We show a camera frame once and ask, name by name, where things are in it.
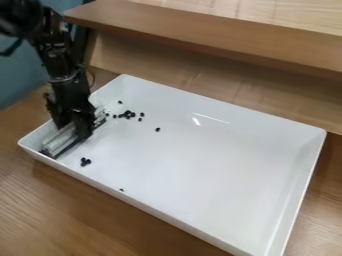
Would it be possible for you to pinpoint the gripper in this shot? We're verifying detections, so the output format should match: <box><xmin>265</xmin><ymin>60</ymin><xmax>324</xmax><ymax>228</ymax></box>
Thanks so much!
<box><xmin>42</xmin><ymin>70</ymin><xmax>98</xmax><ymax>139</ymax></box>

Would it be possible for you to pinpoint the pile of black bits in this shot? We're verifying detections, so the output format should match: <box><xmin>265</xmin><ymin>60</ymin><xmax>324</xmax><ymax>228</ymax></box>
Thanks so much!
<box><xmin>110</xmin><ymin>99</ymin><xmax>163</xmax><ymax>133</ymax></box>
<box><xmin>78</xmin><ymin>157</ymin><xmax>94</xmax><ymax>168</ymax></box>

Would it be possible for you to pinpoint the white tray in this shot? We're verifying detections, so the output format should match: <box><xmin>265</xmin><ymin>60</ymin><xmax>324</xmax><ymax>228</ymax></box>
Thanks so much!
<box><xmin>17</xmin><ymin>73</ymin><xmax>329</xmax><ymax>256</ymax></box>

